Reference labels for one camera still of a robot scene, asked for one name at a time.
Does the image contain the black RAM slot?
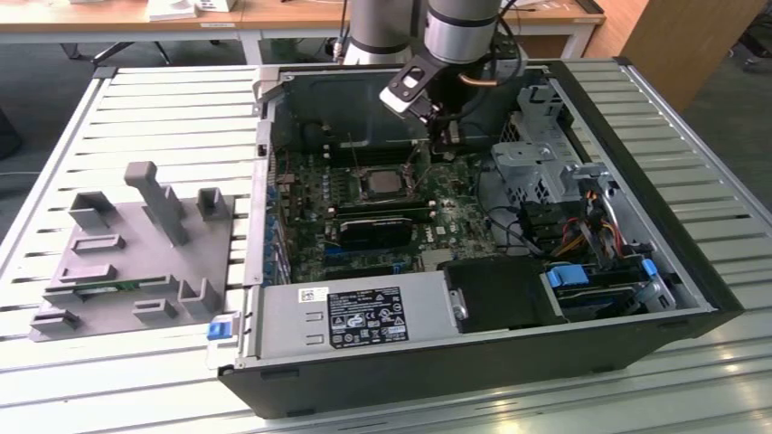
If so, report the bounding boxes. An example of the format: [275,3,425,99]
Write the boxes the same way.
[329,143,418,153]
[334,201,433,212]
[333,210,433,222]
[333,214,433,225]
[329,152,417,162]
[334,205,433,217]
[329,147,418,157]

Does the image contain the green RAM stick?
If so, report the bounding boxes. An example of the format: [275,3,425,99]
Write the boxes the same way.
[71,278,169,295]

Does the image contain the metal cable plug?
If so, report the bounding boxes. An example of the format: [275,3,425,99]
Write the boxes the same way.
[455,72,498,89]

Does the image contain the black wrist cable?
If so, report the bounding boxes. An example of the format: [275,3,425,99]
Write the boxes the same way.
[478,0,531,90]

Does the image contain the silver CPU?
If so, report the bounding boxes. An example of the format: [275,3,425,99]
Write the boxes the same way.
[366,170,405,194]

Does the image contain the black drive bay box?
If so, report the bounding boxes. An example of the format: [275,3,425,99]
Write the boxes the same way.
[441,259,566,335]

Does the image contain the wooden cabinet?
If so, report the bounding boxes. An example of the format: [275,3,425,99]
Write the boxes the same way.
[619,0,765,112]

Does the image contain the green motherboard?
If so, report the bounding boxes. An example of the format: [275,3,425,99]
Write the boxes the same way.
[267,143,502,285]

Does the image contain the white box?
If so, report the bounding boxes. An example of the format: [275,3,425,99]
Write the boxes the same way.
[147,0,201,22]

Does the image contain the black looped cable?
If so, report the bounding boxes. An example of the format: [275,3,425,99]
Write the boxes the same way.
[473,156,547,254]

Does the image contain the black and silver PC case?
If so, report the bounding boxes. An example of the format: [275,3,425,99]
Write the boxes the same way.
[215,56,743,420]

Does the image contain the black round bin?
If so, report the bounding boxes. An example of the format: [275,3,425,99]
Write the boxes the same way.
[0,107,25,160]

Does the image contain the black expansion slot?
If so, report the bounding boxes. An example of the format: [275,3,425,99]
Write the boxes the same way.
[322,266,394,278]

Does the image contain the grey power supply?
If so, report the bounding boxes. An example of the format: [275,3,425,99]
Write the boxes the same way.
[246,270,466,363]

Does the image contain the metal socket cover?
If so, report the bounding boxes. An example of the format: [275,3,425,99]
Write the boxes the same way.
[401,144,449,196]

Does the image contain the blue case latch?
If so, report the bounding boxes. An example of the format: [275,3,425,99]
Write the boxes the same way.
[205,316,235,342]

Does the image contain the yellow red power wires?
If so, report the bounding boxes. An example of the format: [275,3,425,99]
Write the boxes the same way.
[558,215,623,257]

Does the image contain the silver drive cage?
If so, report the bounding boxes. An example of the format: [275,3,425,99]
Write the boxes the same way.
[486,80,626,207]

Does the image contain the CPU socket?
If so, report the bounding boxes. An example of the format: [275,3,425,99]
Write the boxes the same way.
[358,165,419,201]

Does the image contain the black office chair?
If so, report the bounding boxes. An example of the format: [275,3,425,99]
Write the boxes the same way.
[731,24,772,73]

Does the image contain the black graphics card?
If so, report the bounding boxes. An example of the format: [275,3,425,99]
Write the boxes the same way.
[334,217,417,249]

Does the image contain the grey parts rack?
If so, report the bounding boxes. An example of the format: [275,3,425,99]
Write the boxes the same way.
[27,160,237,344]

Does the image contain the blue disk carrier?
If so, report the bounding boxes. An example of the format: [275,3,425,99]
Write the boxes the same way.
[543,264,590,289]

